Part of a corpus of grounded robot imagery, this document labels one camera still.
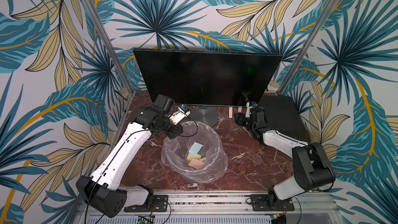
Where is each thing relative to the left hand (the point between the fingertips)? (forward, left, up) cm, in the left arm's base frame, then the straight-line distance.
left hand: (176, 130), depth 72 cm
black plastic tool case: (+23, -63, -15) cm, 68 cm away
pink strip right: (+19, -34, -7) cm, 40 cm away
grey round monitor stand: (+26, -15, -22) cm, 37 cm away
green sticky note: (-10, -13, -9) cm, 18 cm away
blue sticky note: (-3, -9, -12) cm, 15 cm away
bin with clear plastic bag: (-8, 0, -4) cm, 9 cm away
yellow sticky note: (-6, -7, -15) cm, 18 cm away
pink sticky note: (-13, -10, -8) cm, 18 cm away
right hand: (+19, -34, -11) cm, 41 cm away
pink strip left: (+18, -29, -8) cm, 35 cm away
